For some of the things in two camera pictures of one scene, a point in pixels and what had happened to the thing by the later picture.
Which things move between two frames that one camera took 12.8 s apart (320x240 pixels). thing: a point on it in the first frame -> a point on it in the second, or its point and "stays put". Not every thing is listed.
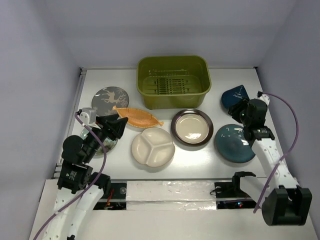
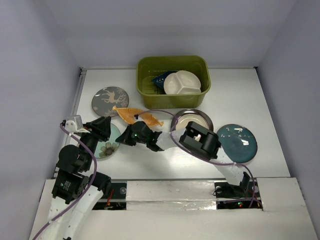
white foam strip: x=170 y=195 stays put
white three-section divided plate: x=153 y=147 -> x=183 y=82
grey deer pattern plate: x=104 y=99 stays put
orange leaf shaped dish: x=138 y=118 stays put
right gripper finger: x=236 y=110 -> x=126 y=137
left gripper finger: x=117 y=126 -> x=104 y=135
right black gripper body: x=245 y=119 -> x=136 y=138
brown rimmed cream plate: x=192 y=127 stays put
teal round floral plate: x=232 y=144 stays put
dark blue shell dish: x=233 y=96 -> x=159 y=79
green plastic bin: x=174 y=82 stays put
